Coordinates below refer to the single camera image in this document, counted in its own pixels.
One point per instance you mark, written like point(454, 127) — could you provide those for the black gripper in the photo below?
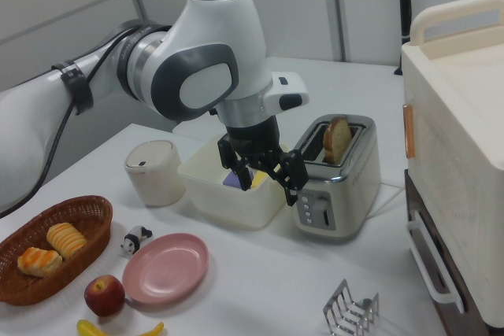
point(254, 139)

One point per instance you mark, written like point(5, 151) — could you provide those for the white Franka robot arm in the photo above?
point(220, 37)

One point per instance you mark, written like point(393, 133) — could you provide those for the cream and chrome toaster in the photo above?
point(354, 194)

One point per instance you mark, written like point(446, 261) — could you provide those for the yellow block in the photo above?
point(260, 179)

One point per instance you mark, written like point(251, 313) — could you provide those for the purple block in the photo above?
point(229, 181)

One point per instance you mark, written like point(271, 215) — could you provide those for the white plastic storage container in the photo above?
point(232, 206)

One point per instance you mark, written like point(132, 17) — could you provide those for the toast bread slice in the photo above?
point(336, 139)

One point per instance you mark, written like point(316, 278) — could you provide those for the small cream trash can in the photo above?
point(155, 178)

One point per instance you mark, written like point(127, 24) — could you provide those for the pink plate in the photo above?
point(165, 269)

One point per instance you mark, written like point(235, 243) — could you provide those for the panda figurine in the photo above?
point(134, 241)

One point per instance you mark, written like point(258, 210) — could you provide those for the silver metal toast rack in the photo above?
point(346, 312)

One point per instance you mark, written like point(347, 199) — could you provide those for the brown wicker basket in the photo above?
point(86, 249)

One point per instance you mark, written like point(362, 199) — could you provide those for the cream plastic cabinet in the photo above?
point(456, 115)

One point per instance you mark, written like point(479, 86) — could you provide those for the red apple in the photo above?
point(104, 296)

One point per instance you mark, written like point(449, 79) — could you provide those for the striped yellow bread roll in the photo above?
point(66, 239)

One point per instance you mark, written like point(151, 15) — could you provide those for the yellow banana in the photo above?
point(94, 330)

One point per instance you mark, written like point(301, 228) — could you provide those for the orange glazed bread roll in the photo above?
point(39, 261)

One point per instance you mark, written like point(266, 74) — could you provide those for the dark brown drawer cabinet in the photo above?
point(472, 312)

